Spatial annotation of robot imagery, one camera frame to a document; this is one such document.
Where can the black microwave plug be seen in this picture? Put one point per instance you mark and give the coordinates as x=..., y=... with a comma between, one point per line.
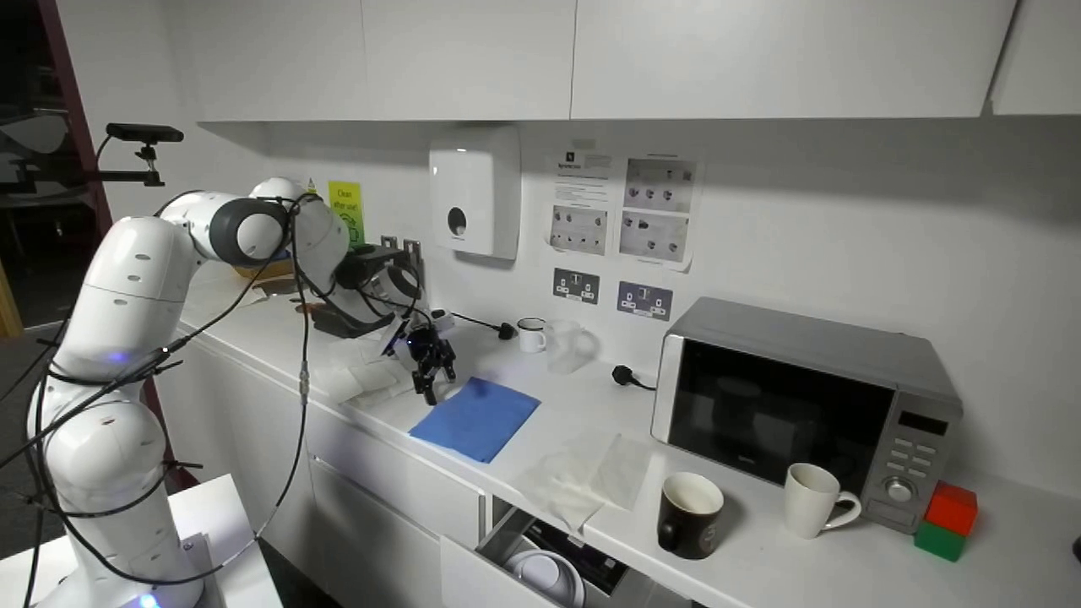
x=621, y=375

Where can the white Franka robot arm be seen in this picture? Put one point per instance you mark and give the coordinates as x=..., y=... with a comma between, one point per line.
x=124, y=292

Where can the open white drawer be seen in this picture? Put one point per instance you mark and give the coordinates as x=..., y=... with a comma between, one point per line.
x=609, y=569

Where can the dark red door frame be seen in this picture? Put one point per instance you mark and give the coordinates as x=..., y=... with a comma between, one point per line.
x=64, y=55

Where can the red-orange block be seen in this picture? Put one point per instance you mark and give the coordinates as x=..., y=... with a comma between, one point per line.
x=955, y=509

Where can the brown-yellow pack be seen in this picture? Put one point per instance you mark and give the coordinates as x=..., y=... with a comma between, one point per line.
x=275, y=279

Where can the black mug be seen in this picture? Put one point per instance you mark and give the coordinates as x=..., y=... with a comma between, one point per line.
x=689, y=519

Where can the white robot table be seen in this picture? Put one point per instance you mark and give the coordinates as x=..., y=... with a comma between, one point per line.
x=225, y=540

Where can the white upper cabinet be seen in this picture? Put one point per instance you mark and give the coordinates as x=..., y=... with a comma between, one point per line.
x=449, y=55

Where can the green block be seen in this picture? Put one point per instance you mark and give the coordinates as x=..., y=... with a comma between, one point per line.
x=937, y=546

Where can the black stereo camera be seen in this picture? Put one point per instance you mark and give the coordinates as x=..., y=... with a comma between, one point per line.
x=138, y=131

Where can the white bowl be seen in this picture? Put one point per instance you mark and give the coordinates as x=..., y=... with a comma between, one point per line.
x=544, y=575

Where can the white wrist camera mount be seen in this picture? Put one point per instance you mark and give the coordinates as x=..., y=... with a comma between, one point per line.
x=432, y=323

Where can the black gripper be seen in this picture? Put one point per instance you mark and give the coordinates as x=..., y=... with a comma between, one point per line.
x=432, y=354

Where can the white mug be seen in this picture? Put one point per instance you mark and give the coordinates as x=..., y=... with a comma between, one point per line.
x=813, y=500

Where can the white cabinet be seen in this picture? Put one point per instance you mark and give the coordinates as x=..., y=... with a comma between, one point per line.
x=449, y=55
x=372, y=519

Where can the double wall socket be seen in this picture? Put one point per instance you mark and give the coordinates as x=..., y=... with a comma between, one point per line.
x=644, y=300
x=575, y=286

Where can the silver microwave oven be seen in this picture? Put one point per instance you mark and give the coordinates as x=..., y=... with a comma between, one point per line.
x=789, y=406

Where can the small white cup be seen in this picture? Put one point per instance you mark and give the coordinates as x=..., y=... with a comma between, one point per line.
x=532, y=336

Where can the photo instruction sheet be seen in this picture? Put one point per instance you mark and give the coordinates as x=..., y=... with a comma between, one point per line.
x=653, y=238
x=661, y=183
x=577, y=227

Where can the yellow-green wall sign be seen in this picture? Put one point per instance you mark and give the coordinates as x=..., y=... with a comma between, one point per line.
x=350, y=205

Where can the blue cloth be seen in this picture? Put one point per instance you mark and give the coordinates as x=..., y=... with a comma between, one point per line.
x=475, y=419

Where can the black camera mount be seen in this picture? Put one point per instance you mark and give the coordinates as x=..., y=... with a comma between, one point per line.
x=130, y=174

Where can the white lower cabinet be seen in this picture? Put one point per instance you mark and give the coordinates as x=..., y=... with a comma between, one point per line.
x=372, y=519

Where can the silver wall socket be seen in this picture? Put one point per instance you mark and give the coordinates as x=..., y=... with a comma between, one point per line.
x=414, y=245
x=391, y=241

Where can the white notice with logo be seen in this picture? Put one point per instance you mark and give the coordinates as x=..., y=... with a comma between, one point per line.
x=582, y=161

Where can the white paper towel dispenser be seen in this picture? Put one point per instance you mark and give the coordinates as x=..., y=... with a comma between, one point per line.
x=475, y=190

